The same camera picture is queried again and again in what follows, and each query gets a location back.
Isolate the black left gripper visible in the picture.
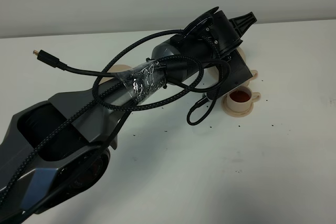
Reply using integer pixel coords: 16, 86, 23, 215
170, 7, 257, 58

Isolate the beige ceramic teapot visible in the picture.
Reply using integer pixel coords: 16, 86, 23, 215
237, 47, 246, 62

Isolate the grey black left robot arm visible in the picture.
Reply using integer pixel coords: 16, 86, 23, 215
1, 7, 257, 216

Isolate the beige teapot saucer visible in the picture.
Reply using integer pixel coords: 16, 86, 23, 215
101, 65, 131, 83

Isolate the far beige teacup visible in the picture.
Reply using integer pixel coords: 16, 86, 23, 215
247, 70, 258, 85

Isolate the beige teacup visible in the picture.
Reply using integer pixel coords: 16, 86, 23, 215
247, 70, 258, 85
228, 86, 261, 103

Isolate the near beige teacup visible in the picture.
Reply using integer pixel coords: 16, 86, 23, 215
228, 86, 261, 103

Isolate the near beige cup saucer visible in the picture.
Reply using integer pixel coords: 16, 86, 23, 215
222, 95, 254, 118

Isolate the black braided camera cable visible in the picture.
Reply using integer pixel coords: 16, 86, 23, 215
0, 5, 232, 224

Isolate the black loose plug cable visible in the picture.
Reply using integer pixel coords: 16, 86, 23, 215
33, 49, 232, 93

